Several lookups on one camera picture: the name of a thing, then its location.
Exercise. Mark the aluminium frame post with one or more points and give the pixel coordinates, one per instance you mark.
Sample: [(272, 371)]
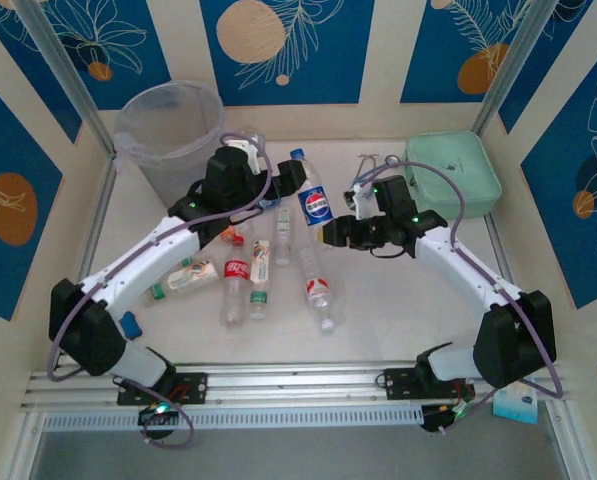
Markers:
[(48, 40), (518, 60)]

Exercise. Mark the clear green label bottle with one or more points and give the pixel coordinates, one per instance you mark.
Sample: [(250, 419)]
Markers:
[(283, 230)]

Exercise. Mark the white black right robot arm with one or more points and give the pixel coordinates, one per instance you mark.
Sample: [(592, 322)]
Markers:
[(458, 265)]

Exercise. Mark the small blue rubber object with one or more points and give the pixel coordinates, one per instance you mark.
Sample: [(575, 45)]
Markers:
[(132, 326)]

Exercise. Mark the clear red white label bottle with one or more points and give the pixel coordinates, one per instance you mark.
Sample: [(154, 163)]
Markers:
[(318, 287)]

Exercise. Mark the blue white wipes packet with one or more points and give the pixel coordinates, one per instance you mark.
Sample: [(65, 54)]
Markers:
[(515, 405)]

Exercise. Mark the large red label cola bottle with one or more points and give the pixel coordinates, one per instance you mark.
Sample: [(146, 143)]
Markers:
[(236, 272)]

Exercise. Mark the black controller board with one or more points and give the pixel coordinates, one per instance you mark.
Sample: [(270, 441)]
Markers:
[(438, 417), (158, 412)]

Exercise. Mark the mint green zip case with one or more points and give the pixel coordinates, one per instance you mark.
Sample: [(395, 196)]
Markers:
[(453, 170)]

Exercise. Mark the aluminium side rail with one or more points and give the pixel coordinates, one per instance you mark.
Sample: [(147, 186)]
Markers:
[(100, 210), (502, 255)]

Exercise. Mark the orange label plastic bottle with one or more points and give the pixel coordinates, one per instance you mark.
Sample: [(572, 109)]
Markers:
[(234, 232)]

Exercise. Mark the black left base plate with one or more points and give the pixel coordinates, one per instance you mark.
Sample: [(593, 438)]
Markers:
[(193, 387)]

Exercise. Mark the green label small bottle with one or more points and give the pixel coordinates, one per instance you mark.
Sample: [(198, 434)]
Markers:
[(259, 265)]

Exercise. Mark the blue stethoscope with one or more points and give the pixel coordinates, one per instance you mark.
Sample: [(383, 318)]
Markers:
[(364, 167)]

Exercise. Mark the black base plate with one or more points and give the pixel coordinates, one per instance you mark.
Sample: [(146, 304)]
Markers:
[(193, 387), (400, 385)]

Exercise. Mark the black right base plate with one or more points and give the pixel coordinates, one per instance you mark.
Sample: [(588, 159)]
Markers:
[(400, 385)]

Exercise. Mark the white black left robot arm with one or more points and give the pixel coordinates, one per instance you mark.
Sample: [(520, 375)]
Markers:
[(143, 250)]

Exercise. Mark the translucent plastic bin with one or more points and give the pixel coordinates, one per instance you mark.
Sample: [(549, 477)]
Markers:
[(163, 130)]

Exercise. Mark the large blue label cola bottle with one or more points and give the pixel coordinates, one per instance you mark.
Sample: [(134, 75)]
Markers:
[(314, 202)]

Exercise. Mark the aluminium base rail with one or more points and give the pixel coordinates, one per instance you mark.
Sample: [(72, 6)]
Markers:
[(298, 385)]

